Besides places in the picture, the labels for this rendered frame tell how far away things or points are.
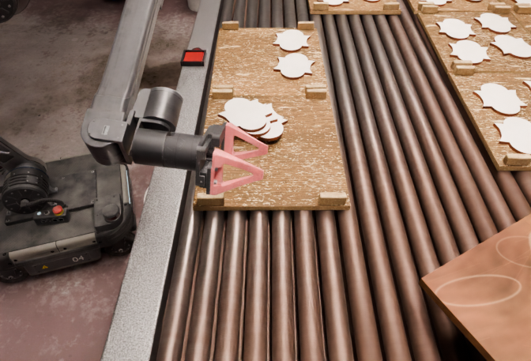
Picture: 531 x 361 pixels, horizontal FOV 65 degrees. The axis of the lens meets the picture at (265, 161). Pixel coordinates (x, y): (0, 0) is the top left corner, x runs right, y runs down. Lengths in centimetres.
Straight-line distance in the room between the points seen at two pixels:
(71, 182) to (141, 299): 128
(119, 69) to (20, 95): 254
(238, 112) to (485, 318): 70
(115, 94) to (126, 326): 41
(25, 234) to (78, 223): 21
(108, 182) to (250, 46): 96
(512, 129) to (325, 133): 49
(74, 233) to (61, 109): 127
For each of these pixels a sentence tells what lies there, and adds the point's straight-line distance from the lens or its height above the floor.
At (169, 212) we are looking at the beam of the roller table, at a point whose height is 92.
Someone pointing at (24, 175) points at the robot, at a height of 42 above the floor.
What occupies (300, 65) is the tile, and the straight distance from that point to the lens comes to 134.
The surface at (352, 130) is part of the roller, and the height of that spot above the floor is 92.
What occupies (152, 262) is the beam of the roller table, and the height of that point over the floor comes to 92.
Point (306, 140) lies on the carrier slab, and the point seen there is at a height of 94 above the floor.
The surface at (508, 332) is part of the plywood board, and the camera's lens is 76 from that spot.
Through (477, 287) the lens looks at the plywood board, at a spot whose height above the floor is 104.
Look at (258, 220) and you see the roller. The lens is 92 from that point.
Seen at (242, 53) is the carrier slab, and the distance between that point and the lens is 143.
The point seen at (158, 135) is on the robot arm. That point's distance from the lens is 66.
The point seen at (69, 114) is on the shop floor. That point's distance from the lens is 294.
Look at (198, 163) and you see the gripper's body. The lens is 62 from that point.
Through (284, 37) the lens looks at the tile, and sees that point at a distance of 150.
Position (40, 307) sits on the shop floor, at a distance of 206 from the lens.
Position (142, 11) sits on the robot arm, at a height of 132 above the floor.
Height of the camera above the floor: 166
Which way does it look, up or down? 45 degrees down
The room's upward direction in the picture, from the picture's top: straight up
